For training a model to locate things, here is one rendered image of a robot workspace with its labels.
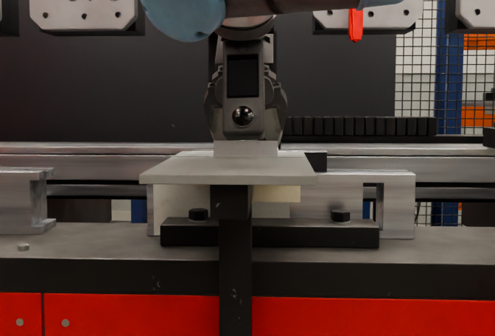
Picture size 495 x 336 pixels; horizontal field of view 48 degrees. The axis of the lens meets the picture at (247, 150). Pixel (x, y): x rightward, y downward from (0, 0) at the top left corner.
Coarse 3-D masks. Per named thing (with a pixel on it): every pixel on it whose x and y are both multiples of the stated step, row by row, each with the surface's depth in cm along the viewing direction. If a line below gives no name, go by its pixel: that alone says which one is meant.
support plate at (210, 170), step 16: (176, 160) 70; (192, 160) 70; (208, 160) 70; (224, 160) 70; (240, 160) 70; (256, 160) 70; (272, 160) 70; (288, 160) 70; (304, 160) 70; (144, 176) 57; (160, 176) 57; (176, 176) 56; (192, 176) 56; (208, 176) 56; (224, 176) 56; (240, 176) 56; (256, 176) 56; (272, 176) 56; (288, 176) 56; (304, 176) 56
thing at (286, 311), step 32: (0, 320) 72; (32, 320) 72; (64, 320) 72; (96, 320) 72; (128, 320) 72; (160, 320) 71; (192, 320) 71; (256, 320) 71; (288, 320) 71; (320, 320) 70; (352, 320) 70; (384, 320) 70; (416, 320) 70; (448, 320) 70; (480, 320) 69
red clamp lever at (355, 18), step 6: (348, 12) 75; (354, 12) 74; (360, 12) 74; (348, 18) 75; (354, 18) 74; (360, 18) 74; (348, 24) 75; (354, 24) 74; (360, 24) 74; (348, 30) 75; (354, 30) 74; (360, 30) 74; (348, 36) 76; (354, 36) 74; (360, 36) 74; (354, 42) 75
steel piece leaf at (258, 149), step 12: (216, 144) 74; (228, 144) 74; (240, 144) 74; (252, 144) 74; (264, 144) 74; (276, 144) 74; (216, 156) 74; (228, 156) 74; (240, 156) 74; (252, 156) 74; (264, 156) 74; (276, 156) 74
